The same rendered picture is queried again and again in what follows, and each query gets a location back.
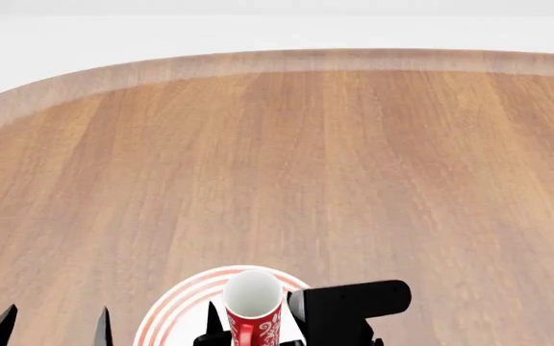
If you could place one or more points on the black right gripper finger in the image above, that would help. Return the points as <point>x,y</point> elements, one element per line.
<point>215,320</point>
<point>296,306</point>

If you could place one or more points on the red mug with white pattern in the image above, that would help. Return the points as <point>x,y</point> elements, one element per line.
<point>253,301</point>

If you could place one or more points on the white plate with red rings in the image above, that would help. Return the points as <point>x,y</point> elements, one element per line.
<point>181,306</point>

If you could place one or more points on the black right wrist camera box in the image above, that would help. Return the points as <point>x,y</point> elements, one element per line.
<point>349,302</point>

